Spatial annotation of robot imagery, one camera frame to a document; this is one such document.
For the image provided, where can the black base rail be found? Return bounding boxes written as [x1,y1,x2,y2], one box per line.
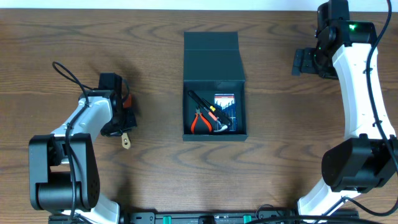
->
[48,209,359,224]

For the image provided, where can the orange scraper wooden handle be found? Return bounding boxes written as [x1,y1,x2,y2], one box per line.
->
[121,93,132,149]

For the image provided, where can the precision screwdriver set case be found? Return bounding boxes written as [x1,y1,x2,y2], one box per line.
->
[214,93,237,131]

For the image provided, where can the red-handled pliers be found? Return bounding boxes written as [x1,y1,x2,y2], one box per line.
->
[190,107,214,135]

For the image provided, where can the small black-handled claw hammer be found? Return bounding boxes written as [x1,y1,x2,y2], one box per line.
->
[188,90,229,134]

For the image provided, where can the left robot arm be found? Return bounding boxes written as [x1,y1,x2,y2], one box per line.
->
[29,73,136,223]

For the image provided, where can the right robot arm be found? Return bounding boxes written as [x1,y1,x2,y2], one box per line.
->
[292,0,397,223]

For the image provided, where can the dark green box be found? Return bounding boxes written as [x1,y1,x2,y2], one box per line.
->
[182,32,248,141]

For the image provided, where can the black yellow screwdriver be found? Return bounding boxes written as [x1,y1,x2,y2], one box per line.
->
[202,98,233,127]

